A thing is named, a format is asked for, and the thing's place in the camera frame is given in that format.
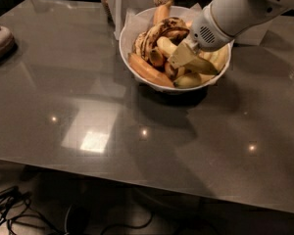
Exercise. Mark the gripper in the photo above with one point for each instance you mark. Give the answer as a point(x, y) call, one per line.
point(204, 29)

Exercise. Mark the long yellow banana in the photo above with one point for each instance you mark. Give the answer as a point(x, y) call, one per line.
point(198, 64)

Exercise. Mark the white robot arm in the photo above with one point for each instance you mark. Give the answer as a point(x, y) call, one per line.
point(222, 21)

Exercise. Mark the small yellow banana bottom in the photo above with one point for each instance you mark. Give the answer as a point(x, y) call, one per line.
point(190, 80)

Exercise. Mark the yellow-green banana right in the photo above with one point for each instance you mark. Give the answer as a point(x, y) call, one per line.
point(217, 58)

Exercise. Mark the brown spotted banana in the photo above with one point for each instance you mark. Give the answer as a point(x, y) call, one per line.
point(160, 29)

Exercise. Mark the orange banana front left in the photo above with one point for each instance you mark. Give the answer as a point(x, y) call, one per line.
point(146, 71)

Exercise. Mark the orange banana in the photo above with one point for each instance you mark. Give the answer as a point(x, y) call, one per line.
point(146, 71)
point(162, 12)

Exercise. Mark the orange banana top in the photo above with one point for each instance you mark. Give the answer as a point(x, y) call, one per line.
point(162, 12)

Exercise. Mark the white bowl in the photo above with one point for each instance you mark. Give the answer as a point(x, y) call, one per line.
point(158, 61)

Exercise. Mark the white paper liner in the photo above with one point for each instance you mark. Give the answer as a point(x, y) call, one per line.
point(137, 23)

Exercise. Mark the white chair left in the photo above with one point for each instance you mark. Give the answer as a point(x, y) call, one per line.
point(119, 4)

